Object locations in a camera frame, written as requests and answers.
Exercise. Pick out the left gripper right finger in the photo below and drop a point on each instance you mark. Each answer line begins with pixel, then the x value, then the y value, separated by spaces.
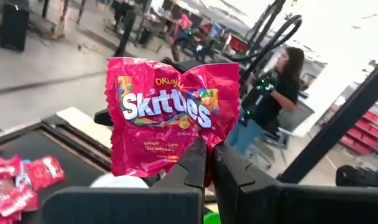
pixel 301 205

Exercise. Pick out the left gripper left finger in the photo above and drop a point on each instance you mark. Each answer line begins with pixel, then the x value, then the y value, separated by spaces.
pixel 130 205

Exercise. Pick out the blue white candy bar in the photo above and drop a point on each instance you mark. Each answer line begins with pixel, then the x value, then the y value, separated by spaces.
pixel 22 177

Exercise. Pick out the white bowl with black face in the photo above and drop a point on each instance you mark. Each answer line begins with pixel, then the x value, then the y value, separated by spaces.
pixel 119 182

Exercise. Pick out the black table mat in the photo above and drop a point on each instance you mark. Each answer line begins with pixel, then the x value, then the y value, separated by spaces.
pixel 74 174

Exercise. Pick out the green plastic bowl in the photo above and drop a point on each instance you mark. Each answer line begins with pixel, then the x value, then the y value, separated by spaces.
pixel 211 218

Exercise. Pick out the red storage shelf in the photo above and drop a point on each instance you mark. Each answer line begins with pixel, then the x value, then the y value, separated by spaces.
pixel 363 137

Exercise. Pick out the person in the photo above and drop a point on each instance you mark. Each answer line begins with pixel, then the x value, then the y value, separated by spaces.
pixel 288 90

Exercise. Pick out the black floor cabinet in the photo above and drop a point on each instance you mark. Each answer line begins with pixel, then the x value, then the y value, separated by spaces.
pixel 13 28

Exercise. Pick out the black diagonal frame strut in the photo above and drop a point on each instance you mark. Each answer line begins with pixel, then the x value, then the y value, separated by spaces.
pixel 338 124

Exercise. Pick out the black aluminium table frame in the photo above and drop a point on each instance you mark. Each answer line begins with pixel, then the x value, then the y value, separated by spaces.
pixel 67 137

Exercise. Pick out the black post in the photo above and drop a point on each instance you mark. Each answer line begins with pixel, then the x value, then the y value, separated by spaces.
pixel 125 37

